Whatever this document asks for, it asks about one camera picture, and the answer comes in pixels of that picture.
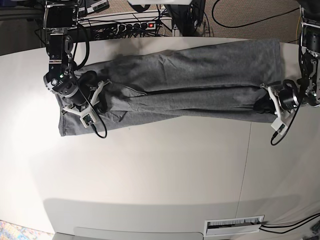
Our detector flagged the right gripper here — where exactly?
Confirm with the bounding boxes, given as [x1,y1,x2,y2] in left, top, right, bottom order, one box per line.
[61,77,110,115]

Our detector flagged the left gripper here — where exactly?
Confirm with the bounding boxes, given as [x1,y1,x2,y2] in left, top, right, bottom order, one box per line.
[253,79,300,120]

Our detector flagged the grey T-shirt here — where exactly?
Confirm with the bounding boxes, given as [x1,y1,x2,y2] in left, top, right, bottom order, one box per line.
[57,38,285,138]

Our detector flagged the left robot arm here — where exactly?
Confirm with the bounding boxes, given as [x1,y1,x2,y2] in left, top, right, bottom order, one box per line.
[253,0,320,114]

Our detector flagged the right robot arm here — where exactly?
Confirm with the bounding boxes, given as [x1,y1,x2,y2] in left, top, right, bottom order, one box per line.
[43,0,108,114]

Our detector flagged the black power strip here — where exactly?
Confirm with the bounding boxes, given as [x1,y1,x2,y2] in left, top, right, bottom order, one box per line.
[117,22,157,32]

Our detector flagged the grey table leg column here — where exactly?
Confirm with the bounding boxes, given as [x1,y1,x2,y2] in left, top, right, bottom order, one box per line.
[165,4,185,37]

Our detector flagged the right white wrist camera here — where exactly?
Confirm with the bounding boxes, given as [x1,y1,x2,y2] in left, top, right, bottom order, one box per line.
[80,112,97,128]

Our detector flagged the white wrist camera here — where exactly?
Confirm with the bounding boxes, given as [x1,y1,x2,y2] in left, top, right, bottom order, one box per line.
[80,112,97,128]
[271,117,288,136]

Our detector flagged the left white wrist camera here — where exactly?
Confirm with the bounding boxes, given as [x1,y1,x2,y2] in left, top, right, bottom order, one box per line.
[271,117,288,136]

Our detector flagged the yellow cable on carpet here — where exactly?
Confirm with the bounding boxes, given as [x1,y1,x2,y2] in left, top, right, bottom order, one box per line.
[294,4,310,43]

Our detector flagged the white cable grommet box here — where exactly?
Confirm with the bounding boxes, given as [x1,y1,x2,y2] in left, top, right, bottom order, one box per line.
[203,215,265,237]

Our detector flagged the black cables at grommet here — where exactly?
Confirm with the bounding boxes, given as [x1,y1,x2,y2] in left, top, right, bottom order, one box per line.
[259,212,320,235]

